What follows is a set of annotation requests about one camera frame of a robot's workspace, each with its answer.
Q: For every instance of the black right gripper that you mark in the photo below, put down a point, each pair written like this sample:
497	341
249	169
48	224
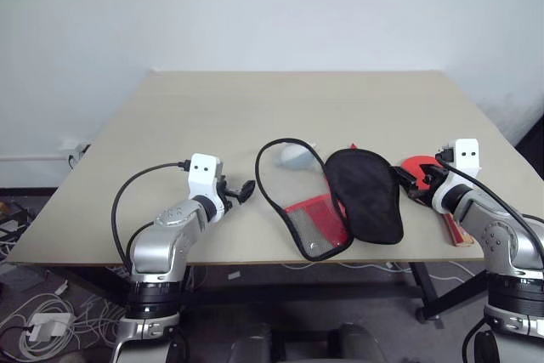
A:
431	180

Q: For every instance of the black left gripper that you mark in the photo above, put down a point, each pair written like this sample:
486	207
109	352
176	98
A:
225	199

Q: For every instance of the red table tennis paddle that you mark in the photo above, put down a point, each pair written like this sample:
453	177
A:
414	164

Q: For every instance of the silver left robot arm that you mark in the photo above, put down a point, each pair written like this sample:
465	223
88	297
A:
157	244

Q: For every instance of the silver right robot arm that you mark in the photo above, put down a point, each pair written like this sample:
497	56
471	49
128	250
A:
501	235

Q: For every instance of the pale blue rounded object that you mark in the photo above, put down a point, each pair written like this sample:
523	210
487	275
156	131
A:
293	158

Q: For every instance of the small red zipper tag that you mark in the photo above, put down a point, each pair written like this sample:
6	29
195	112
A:
353	146

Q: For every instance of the black table leg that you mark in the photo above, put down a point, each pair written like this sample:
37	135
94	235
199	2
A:
425	290

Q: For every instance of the dark rounded shape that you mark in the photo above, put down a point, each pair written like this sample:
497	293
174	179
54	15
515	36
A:
255	344
357	344

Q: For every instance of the white power adapter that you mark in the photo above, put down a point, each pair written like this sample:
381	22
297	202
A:
47	324

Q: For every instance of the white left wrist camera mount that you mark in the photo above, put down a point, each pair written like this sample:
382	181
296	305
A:
204	176

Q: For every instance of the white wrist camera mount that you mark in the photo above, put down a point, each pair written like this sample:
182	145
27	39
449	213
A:
465	154
204	176

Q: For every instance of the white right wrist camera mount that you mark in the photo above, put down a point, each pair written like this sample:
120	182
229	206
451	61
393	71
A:
465	154

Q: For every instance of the dark furniture by wall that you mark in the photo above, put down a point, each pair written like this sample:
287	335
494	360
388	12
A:
531	137

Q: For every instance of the white wall socket box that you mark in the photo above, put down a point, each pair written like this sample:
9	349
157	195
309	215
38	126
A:
76	147

